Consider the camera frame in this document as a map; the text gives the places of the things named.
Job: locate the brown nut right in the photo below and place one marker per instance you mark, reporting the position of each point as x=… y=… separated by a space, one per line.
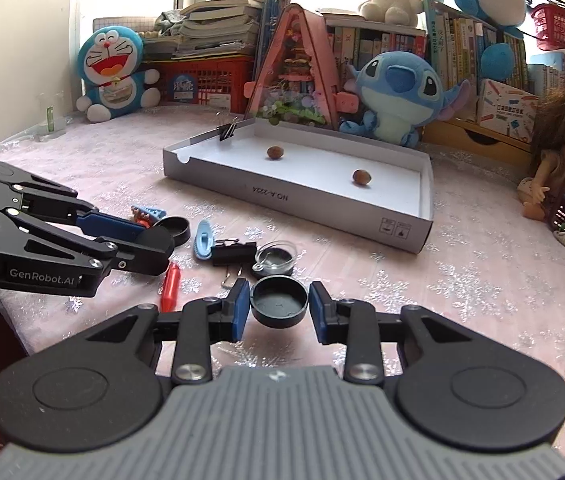
x=361 y=177

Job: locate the red crayon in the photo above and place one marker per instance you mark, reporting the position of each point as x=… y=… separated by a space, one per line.
x=170 y=288

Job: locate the binder clip on box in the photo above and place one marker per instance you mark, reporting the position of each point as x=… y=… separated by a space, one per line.
x=227 y=124

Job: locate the white shallow cardboard box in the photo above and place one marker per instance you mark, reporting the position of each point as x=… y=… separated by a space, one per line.
x=313 y=179

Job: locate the black binder clip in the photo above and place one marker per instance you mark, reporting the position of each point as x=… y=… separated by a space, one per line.
x=235 y=257

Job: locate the blue upright books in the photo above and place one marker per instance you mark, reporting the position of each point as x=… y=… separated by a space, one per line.
x=270 y=15

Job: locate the plain blue hair clip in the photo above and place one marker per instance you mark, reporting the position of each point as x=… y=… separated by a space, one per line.
x=204 y=241

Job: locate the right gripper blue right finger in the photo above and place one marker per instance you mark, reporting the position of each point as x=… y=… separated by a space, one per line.
x=328 y=319

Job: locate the brown nut left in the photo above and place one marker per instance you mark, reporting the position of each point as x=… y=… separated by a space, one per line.
x=275 y=152

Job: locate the clear round container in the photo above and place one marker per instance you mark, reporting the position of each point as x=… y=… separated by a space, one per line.
x=281 y=250

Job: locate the wooden drawer shelf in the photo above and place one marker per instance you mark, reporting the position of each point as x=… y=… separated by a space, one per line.
x=477 y=140

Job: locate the white pencil box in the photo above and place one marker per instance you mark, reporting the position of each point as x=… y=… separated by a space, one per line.
x=507 y=110

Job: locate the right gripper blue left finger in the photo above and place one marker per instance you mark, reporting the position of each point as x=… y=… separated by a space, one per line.
x=227 y=317

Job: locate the row of shelf books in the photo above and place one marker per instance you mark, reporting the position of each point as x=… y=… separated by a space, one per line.
x=457 y=45

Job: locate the black round cap cup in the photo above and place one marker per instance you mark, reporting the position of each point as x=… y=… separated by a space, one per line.
x=278 y=301

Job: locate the blue Stitch plush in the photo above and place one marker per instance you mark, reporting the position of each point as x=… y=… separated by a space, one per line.
x=402 y=94

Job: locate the Doraemon plush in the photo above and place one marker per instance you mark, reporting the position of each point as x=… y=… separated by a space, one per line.
x=108 y=64

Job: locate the brown nut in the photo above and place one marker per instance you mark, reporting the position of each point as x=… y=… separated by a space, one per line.
x=275 y=152
x=361 y=177

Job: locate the stack of books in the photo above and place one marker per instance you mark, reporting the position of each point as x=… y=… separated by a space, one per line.
x=203 y=29

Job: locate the red plastic crate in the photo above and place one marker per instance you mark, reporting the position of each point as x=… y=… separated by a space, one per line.
x=217 y=82

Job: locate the blue hair clip with bears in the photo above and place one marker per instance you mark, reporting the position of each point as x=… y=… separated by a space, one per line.
x=147 y=216

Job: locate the pink triangular miniature house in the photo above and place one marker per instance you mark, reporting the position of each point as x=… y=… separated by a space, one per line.
x=299 y=81

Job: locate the brown haired doll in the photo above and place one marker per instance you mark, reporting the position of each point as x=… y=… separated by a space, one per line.
x=539 y=190

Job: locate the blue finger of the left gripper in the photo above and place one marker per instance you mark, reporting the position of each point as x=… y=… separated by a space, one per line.
x=149 y=253
x=98 y=224

